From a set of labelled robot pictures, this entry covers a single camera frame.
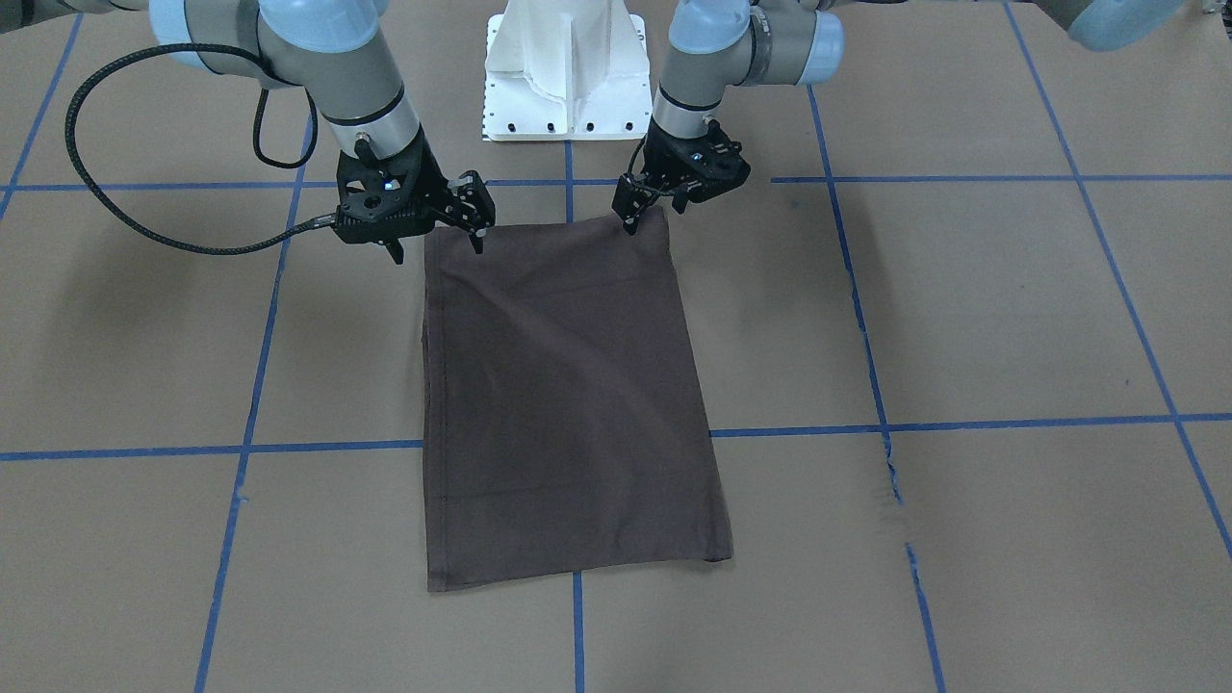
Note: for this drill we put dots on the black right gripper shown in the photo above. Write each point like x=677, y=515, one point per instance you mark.
x=434, y=182

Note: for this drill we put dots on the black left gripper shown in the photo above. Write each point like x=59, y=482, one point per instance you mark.
x=662, y=166

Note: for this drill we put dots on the dark brown t-shirt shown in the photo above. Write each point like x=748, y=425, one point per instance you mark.
x=565, y=427

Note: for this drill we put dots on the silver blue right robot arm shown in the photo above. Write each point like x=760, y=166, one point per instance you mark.
x=333, y=50

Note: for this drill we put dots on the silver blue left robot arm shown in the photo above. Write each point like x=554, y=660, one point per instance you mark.
x=715, y=45

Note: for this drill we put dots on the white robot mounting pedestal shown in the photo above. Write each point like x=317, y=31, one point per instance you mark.
x=566, y=71

